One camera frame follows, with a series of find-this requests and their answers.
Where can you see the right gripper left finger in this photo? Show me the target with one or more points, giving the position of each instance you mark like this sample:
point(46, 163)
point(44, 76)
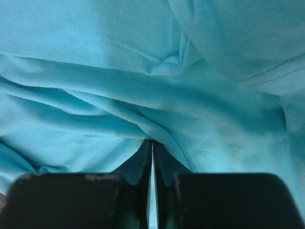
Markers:
point(115, 200)

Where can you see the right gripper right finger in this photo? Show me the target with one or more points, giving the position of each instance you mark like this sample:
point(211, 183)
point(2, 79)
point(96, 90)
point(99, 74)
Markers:
point(187, 200)

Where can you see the turquoise t-shirt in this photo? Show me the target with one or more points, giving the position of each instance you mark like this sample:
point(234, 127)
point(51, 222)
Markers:
point(220, 83)

